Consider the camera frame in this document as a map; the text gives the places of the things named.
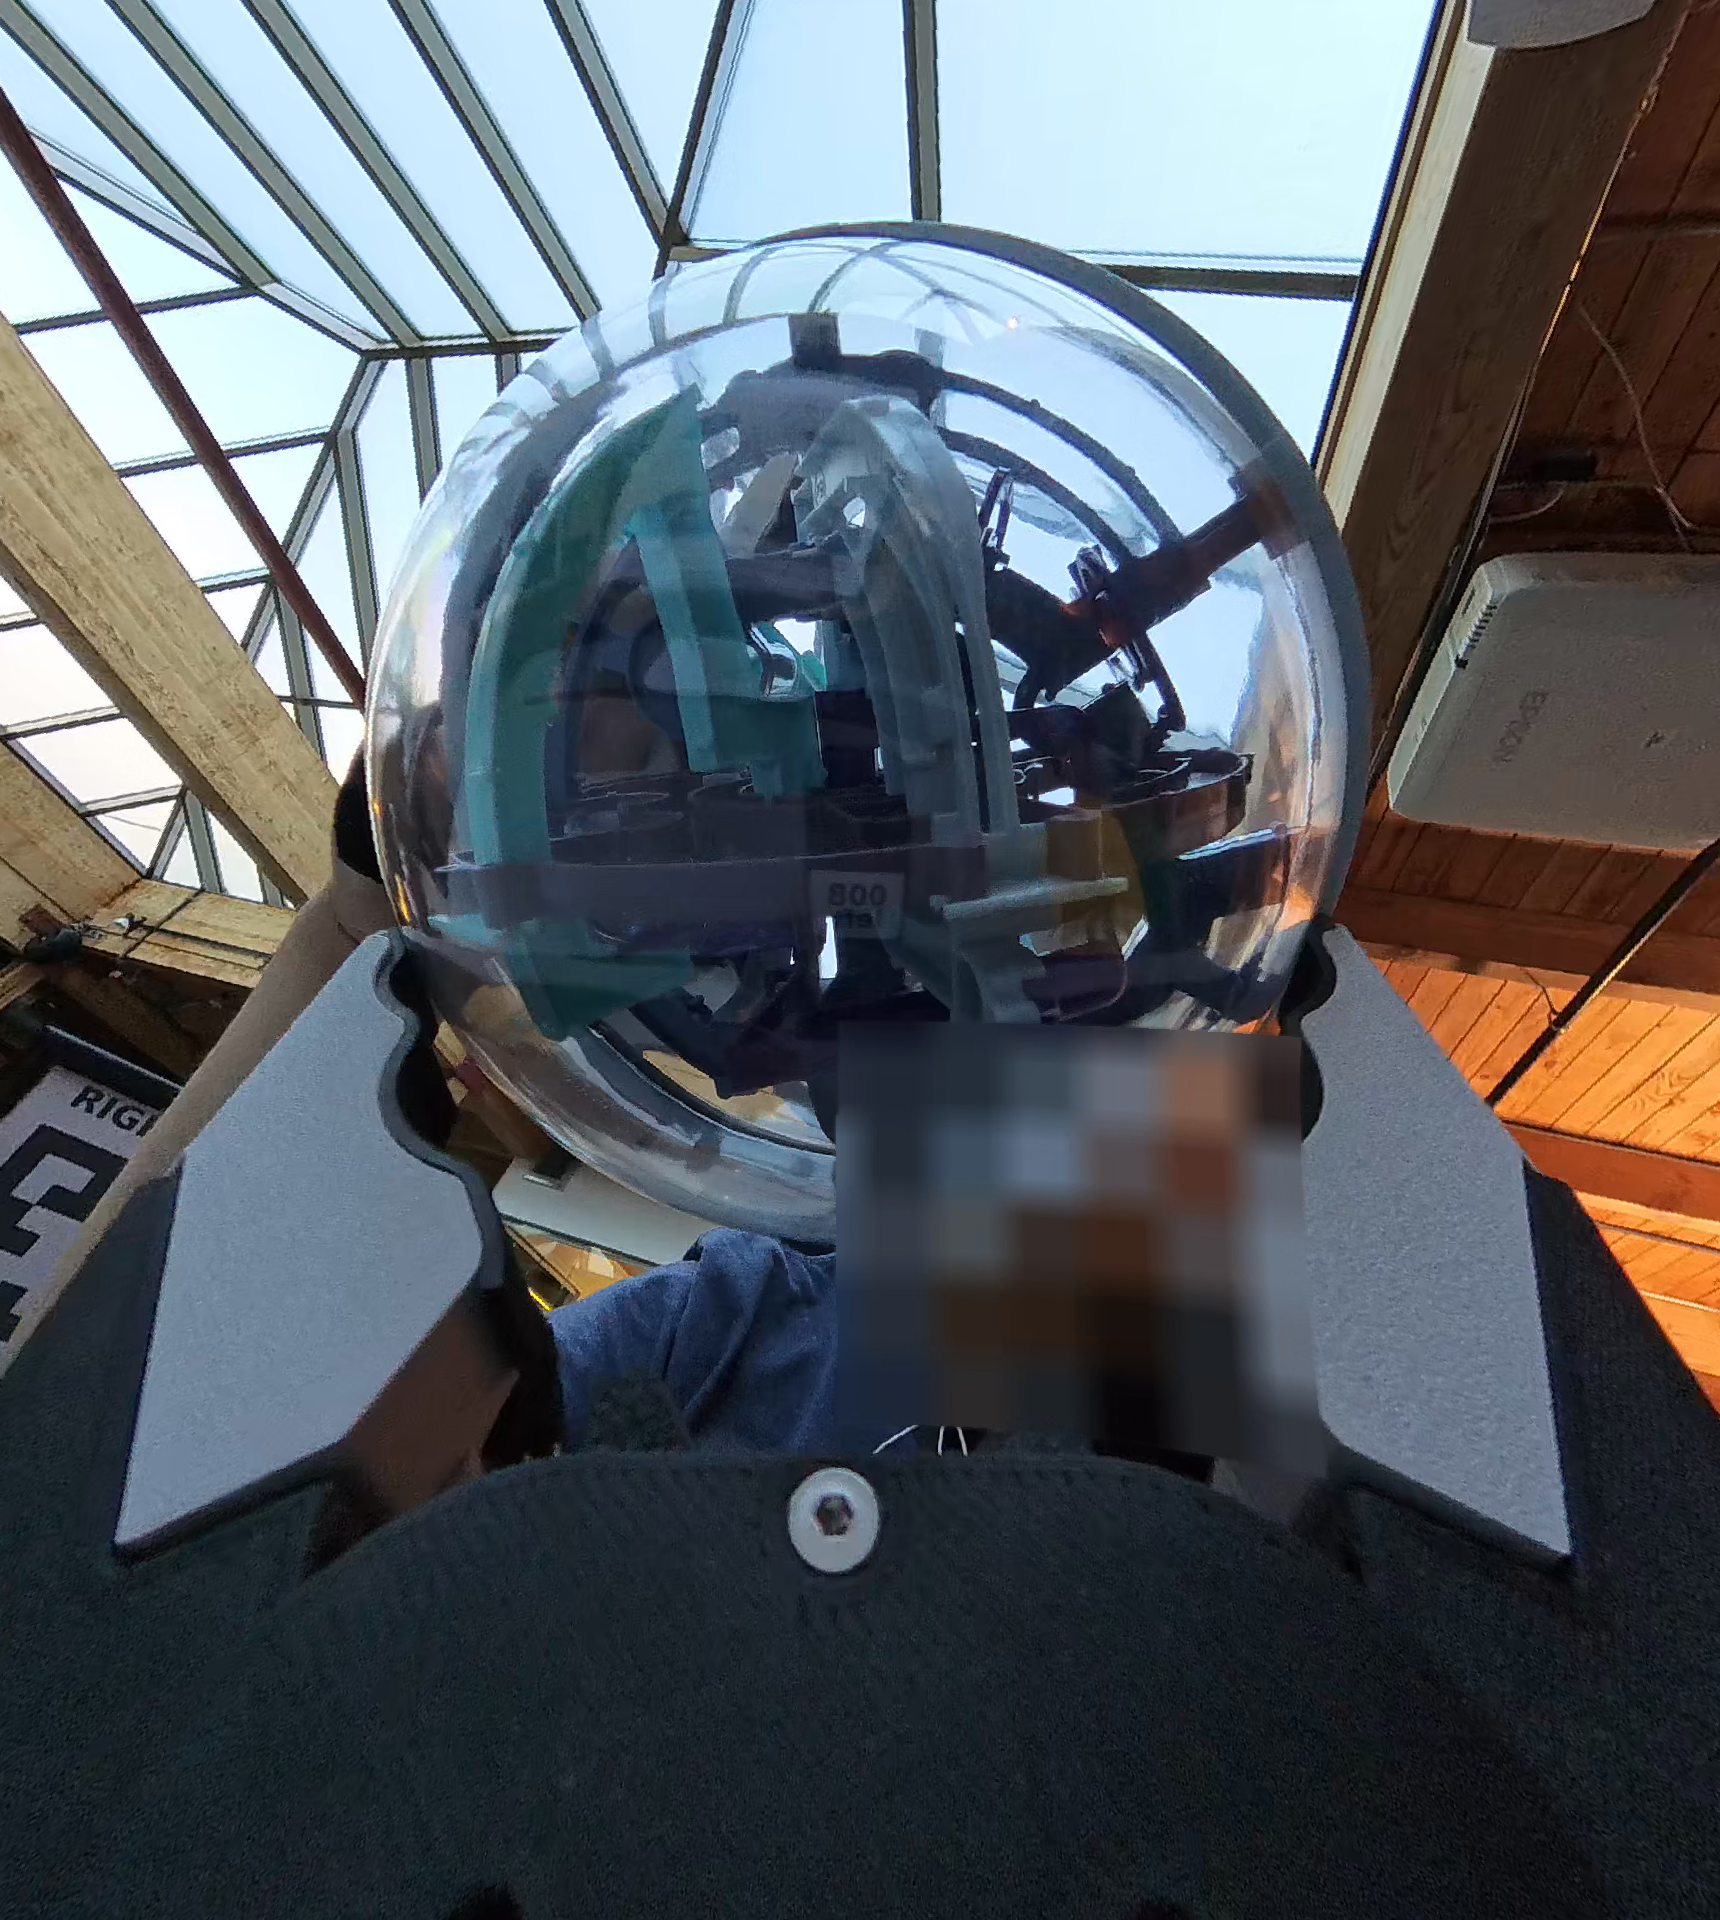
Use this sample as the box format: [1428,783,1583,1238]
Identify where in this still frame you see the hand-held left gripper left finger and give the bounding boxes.
[113,931,510,1555]

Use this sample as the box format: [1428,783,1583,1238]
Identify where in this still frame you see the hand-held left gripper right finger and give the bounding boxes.
[1300,920,1576,1570]

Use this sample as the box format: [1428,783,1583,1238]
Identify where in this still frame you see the transparent maze ball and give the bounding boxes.
[363,223,1375,1246]

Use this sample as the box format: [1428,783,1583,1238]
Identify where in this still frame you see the person's blue top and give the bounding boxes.
[549,1226,845,1453]

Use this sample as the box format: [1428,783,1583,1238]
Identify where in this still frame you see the white ceiling projector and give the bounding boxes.
[1385,548,1720,853]

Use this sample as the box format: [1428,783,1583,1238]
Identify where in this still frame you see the light wooden roof beam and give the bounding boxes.
[0,171,338,906]

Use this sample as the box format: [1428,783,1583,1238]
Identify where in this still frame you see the red ceiling pipe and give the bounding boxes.
[0,0,369,706]

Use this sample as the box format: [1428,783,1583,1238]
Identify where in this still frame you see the black projector mount rod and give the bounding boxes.
[1485,800,1720,1107]

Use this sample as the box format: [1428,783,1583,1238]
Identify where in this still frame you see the thin ceiling cable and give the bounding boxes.
[1562,296,1697,544]

